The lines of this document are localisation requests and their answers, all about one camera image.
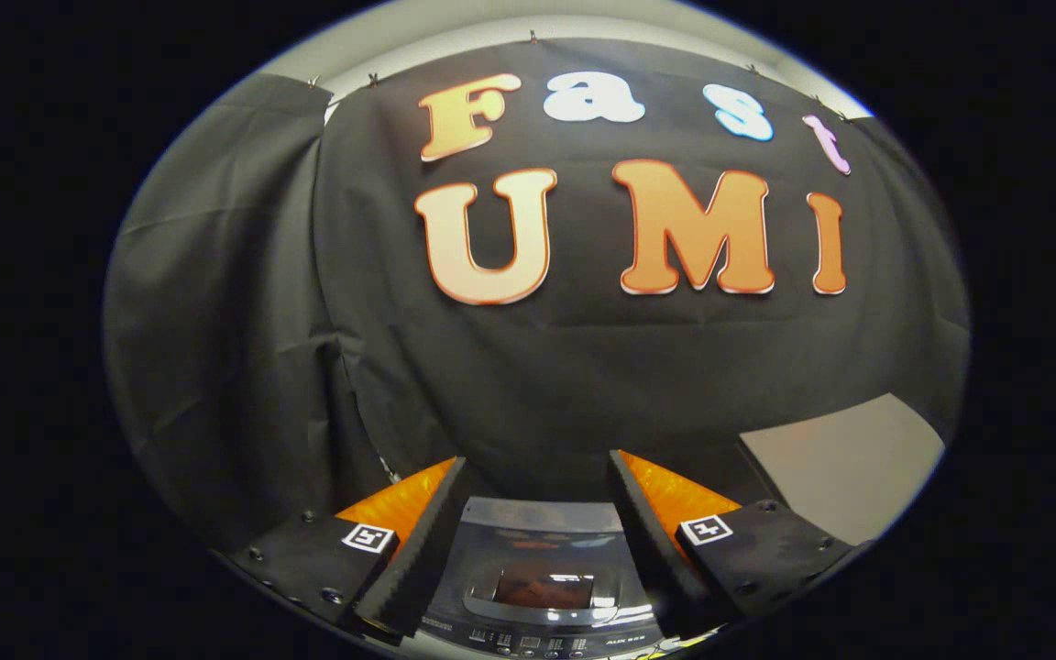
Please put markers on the dark transparent washing machine lid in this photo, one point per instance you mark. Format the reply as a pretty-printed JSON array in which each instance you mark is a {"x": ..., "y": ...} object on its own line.
[{"x": 537, "y": 550}]

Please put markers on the grey washing machine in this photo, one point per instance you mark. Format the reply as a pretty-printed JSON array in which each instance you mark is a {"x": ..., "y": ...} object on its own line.
[{"x": 537, "y": 643}]

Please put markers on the black backdrop cloth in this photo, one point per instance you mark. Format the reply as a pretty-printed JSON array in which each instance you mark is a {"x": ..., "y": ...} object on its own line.
[{"x": 583, "y": 367}]

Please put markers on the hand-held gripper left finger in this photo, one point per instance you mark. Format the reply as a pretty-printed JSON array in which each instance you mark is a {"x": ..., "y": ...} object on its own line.
[{"x": 418, "y": 550}]

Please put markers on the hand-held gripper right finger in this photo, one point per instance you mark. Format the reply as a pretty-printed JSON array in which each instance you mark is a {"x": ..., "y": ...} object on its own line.
[{"x": 652, "y": 545}]

